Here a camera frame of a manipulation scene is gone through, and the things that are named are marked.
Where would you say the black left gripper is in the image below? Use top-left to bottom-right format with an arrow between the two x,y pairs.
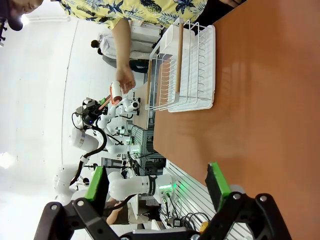
34,98 -> 119,240

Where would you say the black green-padded right gripper finger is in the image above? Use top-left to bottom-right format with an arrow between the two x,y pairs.
199,161 -> 293,240

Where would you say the person's bare forearm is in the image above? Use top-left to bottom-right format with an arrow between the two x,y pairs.
110,18 -> 132,72

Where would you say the person's hand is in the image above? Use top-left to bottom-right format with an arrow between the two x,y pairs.
115,66 -> 137,96

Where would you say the white slotted mounting panel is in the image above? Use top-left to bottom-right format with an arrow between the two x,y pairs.
163,159 -> 252,240

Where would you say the yellow emergency stop button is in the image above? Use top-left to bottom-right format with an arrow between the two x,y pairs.
198,220 -> 211,233

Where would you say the background light wooden table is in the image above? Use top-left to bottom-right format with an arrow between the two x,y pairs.
131,82 -> 151,131

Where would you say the small black power box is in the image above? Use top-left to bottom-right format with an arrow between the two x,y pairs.
166,216 -> 184,228

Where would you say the background person white shirt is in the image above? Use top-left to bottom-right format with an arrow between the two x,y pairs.
90,32 -> 151,69

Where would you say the white plastic drain tray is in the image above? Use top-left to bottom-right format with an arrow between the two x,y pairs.
167,24 -> 217,114

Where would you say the white cutlery holder box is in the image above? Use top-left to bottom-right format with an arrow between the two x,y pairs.
159,23 -> 182,55

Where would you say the yellow pineapple print shirt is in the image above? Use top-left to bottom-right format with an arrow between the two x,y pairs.
59,0 -> 209,29

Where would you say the person's dark-haired head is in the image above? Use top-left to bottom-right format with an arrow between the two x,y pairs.
0,0 -> 43,32

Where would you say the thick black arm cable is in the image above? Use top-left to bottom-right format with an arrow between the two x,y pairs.
69,111 -> 109,186

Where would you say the thin black cable bundle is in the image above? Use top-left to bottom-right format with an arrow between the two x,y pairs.
158,192 -> 216,231

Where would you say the white wire dish rack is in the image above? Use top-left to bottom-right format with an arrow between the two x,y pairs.
144,17 -> 216,112

